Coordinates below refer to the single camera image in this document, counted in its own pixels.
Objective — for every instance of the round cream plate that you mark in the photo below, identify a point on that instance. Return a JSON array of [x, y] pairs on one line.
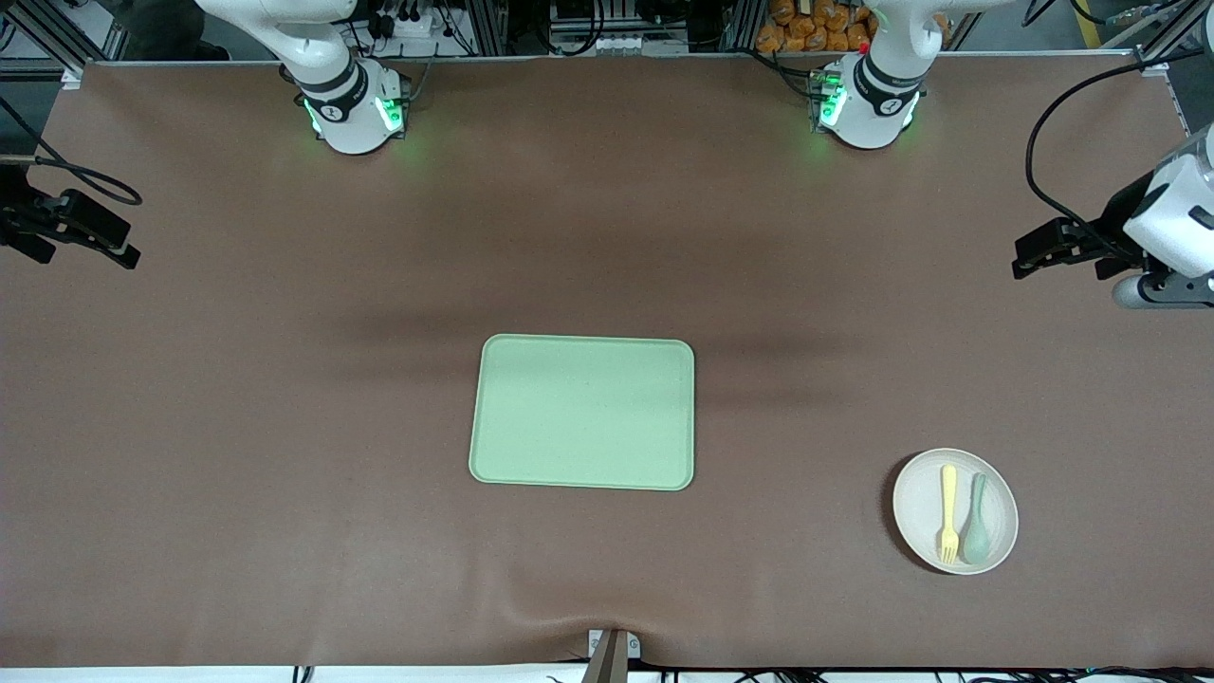
[[920, 512]]

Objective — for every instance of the white power strip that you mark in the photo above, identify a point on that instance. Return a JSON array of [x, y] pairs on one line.
[[408, 27]]

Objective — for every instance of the white connector block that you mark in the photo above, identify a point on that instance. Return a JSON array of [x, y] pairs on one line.
[[607, 45]]

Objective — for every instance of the metal table corner bracket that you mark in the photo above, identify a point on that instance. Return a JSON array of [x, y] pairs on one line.
[[1157, 64], [72, 78]]

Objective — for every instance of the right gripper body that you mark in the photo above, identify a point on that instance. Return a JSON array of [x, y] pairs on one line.
[[19, 216]]

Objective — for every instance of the yellow plastic fork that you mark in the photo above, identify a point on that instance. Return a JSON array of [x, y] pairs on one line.
[[948, 493]]

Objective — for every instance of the pale green plastic spoon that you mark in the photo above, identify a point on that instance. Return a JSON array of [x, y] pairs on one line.
[[976, 545]]

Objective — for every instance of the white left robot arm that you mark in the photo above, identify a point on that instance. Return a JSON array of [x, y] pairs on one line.
[[877, 109]]

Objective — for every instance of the brown table mat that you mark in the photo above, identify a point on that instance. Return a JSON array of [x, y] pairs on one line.
[[285, 427]]

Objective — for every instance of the grey metal bracket plate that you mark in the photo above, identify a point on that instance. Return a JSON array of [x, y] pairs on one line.
[[634, 647]]

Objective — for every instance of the light green rectangular tray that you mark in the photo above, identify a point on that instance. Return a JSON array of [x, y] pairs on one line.
[[579, 413]]

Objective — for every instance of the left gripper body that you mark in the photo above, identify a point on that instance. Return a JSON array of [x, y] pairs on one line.
[[1117, 220]]

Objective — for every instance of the slanted aluminium frame beam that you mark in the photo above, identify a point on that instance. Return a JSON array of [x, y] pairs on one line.
[[1165, 28]]

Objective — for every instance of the heap of orange objects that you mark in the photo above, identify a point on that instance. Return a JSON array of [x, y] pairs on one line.
[[806, 28]]

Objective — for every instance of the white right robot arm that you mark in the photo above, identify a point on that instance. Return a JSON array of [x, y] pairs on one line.
[[351, 119]]

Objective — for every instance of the tan support pole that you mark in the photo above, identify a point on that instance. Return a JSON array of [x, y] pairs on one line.
[[609, 664]]

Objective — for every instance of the aluminium frame post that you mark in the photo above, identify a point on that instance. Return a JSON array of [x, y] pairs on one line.
[[488, 28], [744, 24]]

